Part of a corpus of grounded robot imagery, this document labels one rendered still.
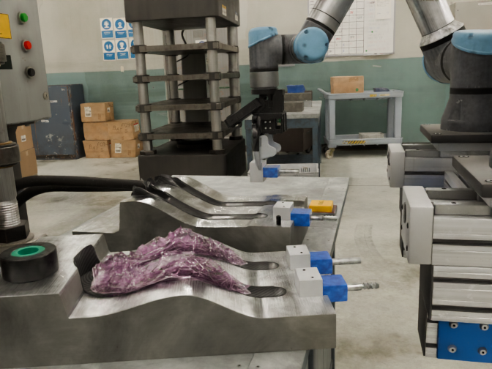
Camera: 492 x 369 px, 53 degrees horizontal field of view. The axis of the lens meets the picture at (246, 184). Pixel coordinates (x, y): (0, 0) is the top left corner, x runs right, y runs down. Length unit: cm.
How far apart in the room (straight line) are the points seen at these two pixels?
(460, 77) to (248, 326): 80
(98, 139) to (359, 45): 407
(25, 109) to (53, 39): 690
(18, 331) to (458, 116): 101
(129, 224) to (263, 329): 48
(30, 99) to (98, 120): 614
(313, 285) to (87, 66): 766
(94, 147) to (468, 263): 734
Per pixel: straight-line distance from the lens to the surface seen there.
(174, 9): 501
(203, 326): 73
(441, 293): 81
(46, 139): 812
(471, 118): 125
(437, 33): 139
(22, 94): 166
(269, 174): 133
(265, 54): 129
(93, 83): 825
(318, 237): 121
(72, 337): 76
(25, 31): 170
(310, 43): 115
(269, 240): 101
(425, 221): 77
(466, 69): 127
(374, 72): 743
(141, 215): 109
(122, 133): 770
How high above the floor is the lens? 119
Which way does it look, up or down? 13 degrees down
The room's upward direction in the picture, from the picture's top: 2 degrees counter-clockwise
